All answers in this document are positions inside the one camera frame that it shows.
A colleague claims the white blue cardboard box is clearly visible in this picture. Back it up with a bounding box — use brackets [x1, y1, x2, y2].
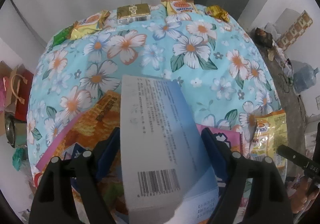
[120, 75, 219, 223]

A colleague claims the orange pink snack bag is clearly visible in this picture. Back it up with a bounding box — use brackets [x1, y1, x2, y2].
[35, 90, 243, 224]

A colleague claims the person's right hand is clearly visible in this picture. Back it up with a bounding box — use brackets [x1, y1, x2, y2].
[290, 177, 319, 214]

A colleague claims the yellow snack bag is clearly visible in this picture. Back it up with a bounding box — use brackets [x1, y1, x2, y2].
[249, 110, 287, 169]

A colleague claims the blue water jug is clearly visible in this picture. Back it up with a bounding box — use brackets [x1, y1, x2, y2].
[293, 64, 319, 93]

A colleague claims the floral blue tablecloth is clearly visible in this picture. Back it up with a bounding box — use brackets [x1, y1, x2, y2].
[27, 4, 281, 184]

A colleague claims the red gift bag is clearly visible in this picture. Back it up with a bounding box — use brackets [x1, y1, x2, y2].
[9, 65, 34, 122]

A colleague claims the dark brown box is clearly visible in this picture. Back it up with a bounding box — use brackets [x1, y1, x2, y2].
[254, 27, 273, 48]

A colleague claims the patterned cardboard roll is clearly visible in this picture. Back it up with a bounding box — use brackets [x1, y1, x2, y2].
[276, 10, 313, 51]

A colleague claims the crumpled gold wrapper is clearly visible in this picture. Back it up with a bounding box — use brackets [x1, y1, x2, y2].
[204, 5, 229, 22]

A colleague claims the yellow green snack packet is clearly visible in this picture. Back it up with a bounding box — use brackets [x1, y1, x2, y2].
[52, 10, 110, 47]

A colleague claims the yellow noodle packet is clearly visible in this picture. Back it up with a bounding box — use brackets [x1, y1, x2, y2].
[161, 0, 197, 15]

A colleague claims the gold box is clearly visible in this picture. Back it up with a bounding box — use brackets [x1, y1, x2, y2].
[117, 4, 151, 25]

